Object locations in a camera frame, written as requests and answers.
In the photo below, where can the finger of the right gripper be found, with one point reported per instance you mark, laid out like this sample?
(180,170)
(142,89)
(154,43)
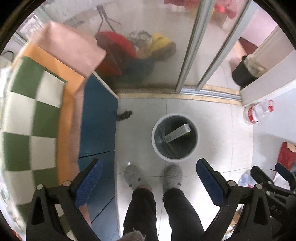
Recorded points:
(285,173)
(260,177)

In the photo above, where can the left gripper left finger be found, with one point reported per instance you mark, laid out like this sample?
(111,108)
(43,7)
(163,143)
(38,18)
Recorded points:
(43,220)

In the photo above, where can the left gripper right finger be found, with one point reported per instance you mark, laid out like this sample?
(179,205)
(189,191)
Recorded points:
(254,222)

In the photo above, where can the white round trash bin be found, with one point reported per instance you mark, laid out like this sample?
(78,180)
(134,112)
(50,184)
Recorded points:
(177,150)

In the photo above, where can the black trash bin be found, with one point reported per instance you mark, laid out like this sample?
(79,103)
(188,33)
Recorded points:
(247,71)

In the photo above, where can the clear plastic water bottle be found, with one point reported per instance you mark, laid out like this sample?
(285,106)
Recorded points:
(259,112)

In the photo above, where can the right grey slipper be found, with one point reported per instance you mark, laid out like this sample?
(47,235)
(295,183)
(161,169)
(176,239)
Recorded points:
(173,178)

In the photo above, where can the grey slipper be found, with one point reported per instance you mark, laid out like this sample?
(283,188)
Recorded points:
(135,179)
(173,178)

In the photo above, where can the white carton in bin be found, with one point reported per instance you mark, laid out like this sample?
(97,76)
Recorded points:
(181,131)

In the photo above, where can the left black trouser leg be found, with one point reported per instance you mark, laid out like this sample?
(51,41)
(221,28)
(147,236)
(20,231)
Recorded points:
(141,215)

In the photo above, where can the green white checkered tablecloth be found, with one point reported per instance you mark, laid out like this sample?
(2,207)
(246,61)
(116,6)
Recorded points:
(32,101)

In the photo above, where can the blue cabinet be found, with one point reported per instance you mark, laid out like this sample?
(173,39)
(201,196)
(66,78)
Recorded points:
(98,141)

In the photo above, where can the left grey slipper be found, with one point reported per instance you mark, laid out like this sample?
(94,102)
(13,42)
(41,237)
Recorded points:
(135,179)

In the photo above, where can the dark rag on floor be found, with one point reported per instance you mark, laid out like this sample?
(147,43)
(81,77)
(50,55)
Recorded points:
(124,116)

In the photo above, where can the orange cloth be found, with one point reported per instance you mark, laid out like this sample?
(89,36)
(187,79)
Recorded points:
(69,128)

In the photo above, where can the yellow bag behind glass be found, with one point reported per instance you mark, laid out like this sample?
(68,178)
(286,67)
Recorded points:
(162,47)

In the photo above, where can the pink cloth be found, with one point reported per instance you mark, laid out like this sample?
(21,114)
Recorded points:
(77,50)

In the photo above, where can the red bucket behind glass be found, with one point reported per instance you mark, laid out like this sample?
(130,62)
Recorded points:
(119,53)

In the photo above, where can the sliding glass door frame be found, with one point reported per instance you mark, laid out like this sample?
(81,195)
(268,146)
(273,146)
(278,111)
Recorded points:
(212,38)

